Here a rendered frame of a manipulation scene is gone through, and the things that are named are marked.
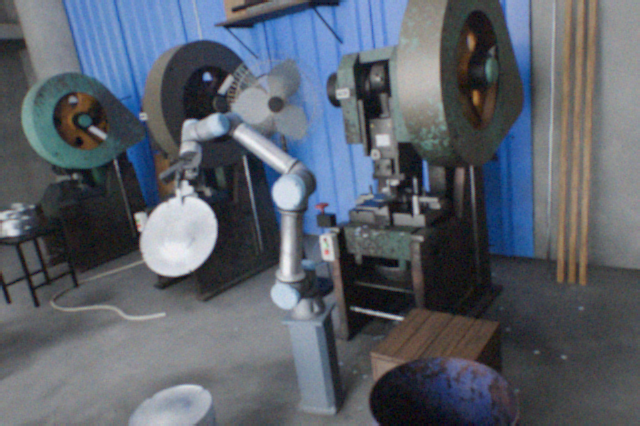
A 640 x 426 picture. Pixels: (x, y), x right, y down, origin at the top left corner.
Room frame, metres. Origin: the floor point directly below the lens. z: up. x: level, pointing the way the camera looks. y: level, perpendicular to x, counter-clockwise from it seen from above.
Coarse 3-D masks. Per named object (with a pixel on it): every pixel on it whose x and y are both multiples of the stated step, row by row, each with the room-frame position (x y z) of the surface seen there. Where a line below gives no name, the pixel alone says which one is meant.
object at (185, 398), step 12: (156, 396) 1.66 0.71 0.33; (168, 396) 1.65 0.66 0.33; (180, 396) 1.64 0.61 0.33; (192, 396) 1.63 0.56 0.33; (204, 396) 1.61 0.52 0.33; (144, 408) 1.60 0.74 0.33; (156, 408) 1.59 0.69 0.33; (168, 408) 1.57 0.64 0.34; (180, 408) 1.55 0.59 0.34; (192, 408) 1.55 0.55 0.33; (204, 408) 1.54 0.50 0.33; (132, 420) 1.54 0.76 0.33; (144, 420) 1.53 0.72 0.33; (156, 420) 1.51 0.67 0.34; (168, 420) 1.50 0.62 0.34; (180, 420) 1.49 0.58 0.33; (192, 420) 1.48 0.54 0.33
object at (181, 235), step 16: (160, 208) 1.75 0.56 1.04; (176, 208) 1.73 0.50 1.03; (192, 208) 1.71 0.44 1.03; (208, 208) 1.70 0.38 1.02; (144, 224) 1.72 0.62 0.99; (160, 224) 1.71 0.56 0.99; (176, 224) 1.69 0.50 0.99; (192, 224) 1.67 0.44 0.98; (208, 224) 1.66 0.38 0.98; (144, 240) 1.69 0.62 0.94; (160, 240) 1.68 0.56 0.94; (176, 240) 1.65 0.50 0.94; (192, 240) 1.64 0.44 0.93; (208, 240) 1.63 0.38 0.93; (144, 256) 1.66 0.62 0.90; (160, 256) 1.64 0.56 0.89; (176, 256) 1.62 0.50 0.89; (192, 256) 1.61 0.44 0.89; (160, 272) 1.61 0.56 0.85; (176, 272) 1.59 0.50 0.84
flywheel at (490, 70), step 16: (480, 16) 2.39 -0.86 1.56; (464, 32) 2.29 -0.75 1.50; (480, 32) 2.44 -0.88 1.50; (464, 48) 2.28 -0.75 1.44; (480, 48) 2.43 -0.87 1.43; (496, 48) 2.45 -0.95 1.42; (464, 64) 2.20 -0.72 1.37; (480, 64) 2.15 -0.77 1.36; (496, 64) 2.20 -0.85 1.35; (464, 80) 2.19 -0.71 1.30; (480, 80) 2.15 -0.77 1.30; (496, 80) 2.47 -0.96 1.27; (464, 96) 2.26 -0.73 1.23; (480, 96) 2.41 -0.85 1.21; (496, 96) 2.45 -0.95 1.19; (464, 112) 2.25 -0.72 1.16; (480, 112) 2.40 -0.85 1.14; (480, 128) 2.35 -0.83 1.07
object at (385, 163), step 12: (372, 120) 2.49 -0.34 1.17; (384, 120) 2.45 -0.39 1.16; (372, 132) 2.49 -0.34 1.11; (384, 132) 2.45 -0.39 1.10; (372, 144) 2.50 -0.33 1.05; (384, 144) 2.45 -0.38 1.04; (372, 156) 2.49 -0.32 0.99; (384, 156) 2.46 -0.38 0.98; (396, 156) 2.41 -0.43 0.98; (408, 156) 2.49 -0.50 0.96; (384, 168) 2.43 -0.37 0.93; (396, 168) 2.42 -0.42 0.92; (408, 168) 2.48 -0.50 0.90
